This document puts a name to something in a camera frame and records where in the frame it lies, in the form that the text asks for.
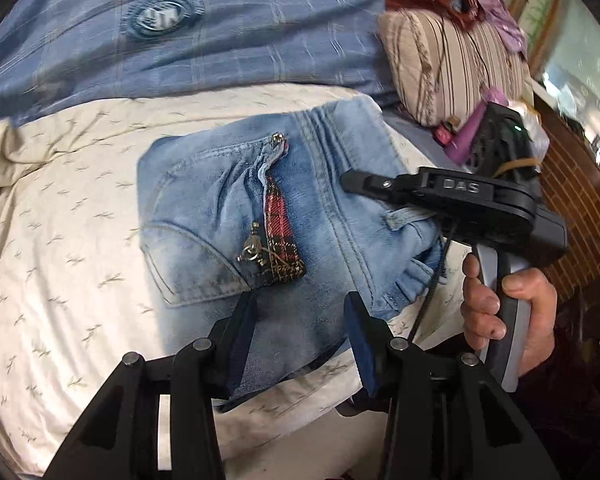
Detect blue plaid quilt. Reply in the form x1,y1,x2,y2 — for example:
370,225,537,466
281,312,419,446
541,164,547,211
0,0,406,128

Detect light blue denim pants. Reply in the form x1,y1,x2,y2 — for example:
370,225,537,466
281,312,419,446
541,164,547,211
136,95,451,413

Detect wooden framed window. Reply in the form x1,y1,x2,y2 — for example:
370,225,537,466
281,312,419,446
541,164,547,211
510,0,600,186

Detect purple bottle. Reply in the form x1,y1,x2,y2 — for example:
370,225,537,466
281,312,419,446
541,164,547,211
444,87,508,166

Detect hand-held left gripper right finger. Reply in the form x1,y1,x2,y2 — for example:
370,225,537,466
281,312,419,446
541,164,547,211
343,291,561,480

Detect cream leaf-print blanket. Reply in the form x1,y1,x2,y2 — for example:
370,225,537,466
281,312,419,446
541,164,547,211
0,82,468,478

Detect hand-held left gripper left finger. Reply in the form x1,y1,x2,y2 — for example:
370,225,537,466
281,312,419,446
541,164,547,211
42,290,258,480

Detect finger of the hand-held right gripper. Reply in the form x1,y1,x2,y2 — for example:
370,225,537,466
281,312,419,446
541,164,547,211
340,170,426,206

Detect grey bed sheet pink print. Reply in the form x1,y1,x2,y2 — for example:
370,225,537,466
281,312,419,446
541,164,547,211
382,107,451,161

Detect purple cloth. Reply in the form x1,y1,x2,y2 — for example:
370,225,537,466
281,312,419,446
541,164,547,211
472,0,528,53

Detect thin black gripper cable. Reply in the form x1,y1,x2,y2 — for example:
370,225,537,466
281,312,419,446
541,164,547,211
405,220,458,346

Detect small pink item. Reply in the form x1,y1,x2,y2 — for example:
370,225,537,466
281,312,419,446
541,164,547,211
434,120,461,147

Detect striped beige pillow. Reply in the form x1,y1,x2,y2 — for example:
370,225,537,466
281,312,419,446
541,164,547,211
377,10,531,128

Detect person's right hand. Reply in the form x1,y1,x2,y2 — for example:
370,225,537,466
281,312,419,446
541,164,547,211
461,252,561,376

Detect person's right forearm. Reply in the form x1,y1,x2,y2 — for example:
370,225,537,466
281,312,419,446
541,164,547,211
515,310,600,480

